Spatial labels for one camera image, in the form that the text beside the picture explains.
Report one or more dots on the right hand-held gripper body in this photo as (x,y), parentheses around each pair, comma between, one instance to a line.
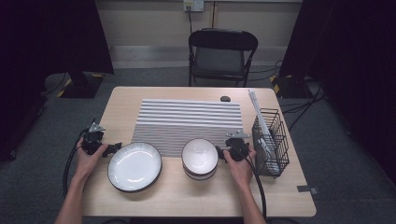
(236,146)

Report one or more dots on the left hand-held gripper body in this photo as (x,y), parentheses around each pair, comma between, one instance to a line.
(93,138)

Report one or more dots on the white ceramic spoon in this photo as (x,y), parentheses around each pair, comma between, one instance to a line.
(264,145)
(273,167)

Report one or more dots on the white plate black rim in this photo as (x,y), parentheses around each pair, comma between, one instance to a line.
(134,168)

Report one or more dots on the person's right hand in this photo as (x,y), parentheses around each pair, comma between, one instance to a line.
(241,172)

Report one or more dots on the person's left hand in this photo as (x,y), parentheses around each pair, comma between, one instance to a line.
(85,165)

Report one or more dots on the black tape strip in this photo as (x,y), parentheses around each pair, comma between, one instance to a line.
(93,120)

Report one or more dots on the grey white striped placemat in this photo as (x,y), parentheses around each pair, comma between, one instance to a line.
(186,118)

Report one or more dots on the dark round table grommet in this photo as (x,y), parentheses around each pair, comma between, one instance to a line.
(225,99)

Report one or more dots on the black stand striped base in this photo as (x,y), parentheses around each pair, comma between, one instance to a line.
(288,88)
(81,87)

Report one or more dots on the grey round floor base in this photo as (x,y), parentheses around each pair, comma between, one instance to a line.
(53,82)

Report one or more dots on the grey tape strip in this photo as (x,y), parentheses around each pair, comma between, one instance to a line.
(306,189)

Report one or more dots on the black folding chair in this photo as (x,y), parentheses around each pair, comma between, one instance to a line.
(221,62)

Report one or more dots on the black curtain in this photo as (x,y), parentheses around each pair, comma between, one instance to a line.
(358,62)
(46,37)

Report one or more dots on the white wall socket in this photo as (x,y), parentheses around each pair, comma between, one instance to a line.
(193,4)

